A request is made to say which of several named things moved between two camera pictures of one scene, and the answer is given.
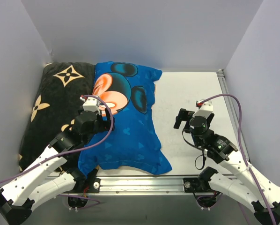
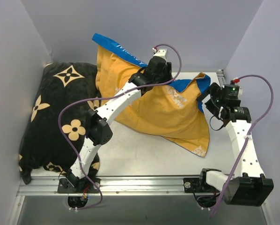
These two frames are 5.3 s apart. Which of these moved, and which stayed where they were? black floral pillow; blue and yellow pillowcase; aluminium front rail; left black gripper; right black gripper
Moved: blue and yellow pillowcase; right black gripper; left black gripper
Stayed: black floral pillow; aluminium front rail
